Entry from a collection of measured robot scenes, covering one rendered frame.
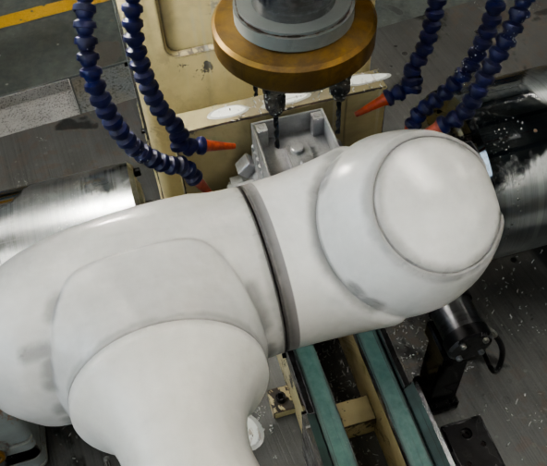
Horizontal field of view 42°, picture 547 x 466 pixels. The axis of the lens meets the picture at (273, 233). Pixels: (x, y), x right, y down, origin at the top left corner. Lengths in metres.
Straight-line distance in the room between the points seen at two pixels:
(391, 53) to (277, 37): 0.89
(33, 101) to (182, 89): 1.25
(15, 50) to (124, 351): 2.87
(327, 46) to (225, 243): 0.43
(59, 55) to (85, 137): 1.60
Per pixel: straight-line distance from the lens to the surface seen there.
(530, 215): 0.98
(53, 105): 2.25
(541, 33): 1.75
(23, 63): 3.10
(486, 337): 0.92
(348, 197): 0.36
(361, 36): 0.79
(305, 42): 0.76
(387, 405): 0.98
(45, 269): 0.39
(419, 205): 0.35
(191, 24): 1.02
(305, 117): 0.98
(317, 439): 0.94
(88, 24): 0.74
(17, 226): 0.89
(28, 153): 1.51
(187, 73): 1.06
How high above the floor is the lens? 1.81
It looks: 52 degrees down
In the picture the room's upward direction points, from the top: 4 degrees counter-clockwise
